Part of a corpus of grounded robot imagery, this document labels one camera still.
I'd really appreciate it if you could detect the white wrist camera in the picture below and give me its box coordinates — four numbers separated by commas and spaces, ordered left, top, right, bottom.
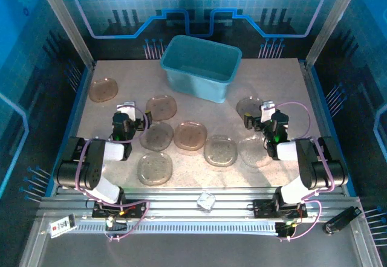
260, 100, 276, 123
117, 100, 137, 122

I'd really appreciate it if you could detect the teal plastic bin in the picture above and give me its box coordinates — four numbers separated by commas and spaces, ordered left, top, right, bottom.
159, 34, 242, 104

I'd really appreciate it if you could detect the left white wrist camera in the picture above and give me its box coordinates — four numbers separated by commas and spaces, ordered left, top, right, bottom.
117, 100, 137, 122

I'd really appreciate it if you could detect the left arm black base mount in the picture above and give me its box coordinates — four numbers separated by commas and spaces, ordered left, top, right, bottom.
91, 199, 148, 219

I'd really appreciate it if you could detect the black handheld device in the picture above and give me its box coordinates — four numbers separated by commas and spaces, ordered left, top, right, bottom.
322, 205, 363, 235

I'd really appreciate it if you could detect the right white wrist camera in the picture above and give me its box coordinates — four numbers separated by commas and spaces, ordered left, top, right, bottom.
260, 100, 276, 123

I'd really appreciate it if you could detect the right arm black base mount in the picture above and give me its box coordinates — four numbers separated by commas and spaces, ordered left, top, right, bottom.
252, 198, 308, 219

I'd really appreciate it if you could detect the brown translucent plastic plate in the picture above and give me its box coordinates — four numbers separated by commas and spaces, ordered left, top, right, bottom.
88, 77, 119, 102
173, 121, 208, 152
145, 94, 178, 121

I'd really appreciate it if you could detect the white slotted cable duct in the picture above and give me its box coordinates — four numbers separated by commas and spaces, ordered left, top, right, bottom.
74, 220, 279, 235

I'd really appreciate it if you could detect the aluminium frame post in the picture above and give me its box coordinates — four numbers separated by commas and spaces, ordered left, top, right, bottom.
33, 0, 97, 68
305, 0, 365, 67

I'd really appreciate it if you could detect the white label card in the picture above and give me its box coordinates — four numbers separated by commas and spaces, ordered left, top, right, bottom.
48, 213, 78, 239

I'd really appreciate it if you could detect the clear plastic plate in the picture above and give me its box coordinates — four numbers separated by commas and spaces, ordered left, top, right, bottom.
237, 136, 275, 169
137, 152, 174, 186

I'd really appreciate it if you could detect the left aluminium frame post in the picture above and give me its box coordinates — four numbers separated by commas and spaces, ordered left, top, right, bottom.
33, 0, 97, 68

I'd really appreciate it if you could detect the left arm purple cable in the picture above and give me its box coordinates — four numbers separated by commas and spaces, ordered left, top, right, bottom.
74, 106, 151, 242

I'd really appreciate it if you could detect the grey translucent plastic plate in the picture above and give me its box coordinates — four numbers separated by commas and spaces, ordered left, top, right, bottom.
235, 96, 264, 120
138, 121, 175, 152
203, 134, 238, 167

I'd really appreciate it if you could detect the right aluminium frame post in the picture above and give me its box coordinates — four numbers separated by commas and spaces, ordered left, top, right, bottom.
305, 0, 365, 67

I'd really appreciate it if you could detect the clear plastic cube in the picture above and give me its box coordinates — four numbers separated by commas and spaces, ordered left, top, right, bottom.
196, 190, 217, 212

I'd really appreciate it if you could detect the aluminium extrusion rail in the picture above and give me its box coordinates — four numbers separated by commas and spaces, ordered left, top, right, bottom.
39, 187, 360, 219

